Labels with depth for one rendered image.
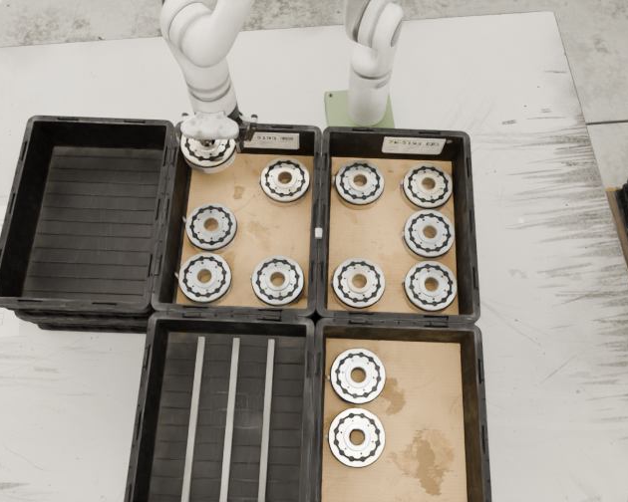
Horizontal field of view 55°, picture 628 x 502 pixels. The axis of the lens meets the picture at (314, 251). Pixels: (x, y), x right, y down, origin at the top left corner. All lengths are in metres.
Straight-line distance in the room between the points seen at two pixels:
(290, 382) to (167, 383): 0.23
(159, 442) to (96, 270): 0.37
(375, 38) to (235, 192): 0.42
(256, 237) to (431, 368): 0.44
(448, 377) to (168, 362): 0.54
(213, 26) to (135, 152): 0.59
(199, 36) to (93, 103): 0.82
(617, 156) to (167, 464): 1.97
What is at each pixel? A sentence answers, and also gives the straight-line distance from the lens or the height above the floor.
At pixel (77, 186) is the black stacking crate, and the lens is 1.38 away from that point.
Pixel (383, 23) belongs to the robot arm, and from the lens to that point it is 1.23.
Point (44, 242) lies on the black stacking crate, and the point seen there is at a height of 0.83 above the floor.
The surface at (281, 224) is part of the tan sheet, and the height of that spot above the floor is 0.83.
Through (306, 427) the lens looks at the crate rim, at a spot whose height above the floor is 0.92.
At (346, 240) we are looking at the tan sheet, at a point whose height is 0.83.
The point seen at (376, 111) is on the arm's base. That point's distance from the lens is 1.43.
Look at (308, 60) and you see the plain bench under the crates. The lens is 1.63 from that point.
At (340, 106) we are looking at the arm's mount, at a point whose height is 0.74.
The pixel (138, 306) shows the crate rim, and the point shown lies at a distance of 1.14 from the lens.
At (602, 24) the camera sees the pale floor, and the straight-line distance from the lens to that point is 2.90.
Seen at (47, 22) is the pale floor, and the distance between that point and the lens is 2.84.
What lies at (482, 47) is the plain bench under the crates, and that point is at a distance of 1.72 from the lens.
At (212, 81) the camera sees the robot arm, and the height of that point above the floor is 1.24.
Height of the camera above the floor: 1.99
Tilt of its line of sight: 70 degrees down
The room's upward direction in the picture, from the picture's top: 2 degrees clockwise
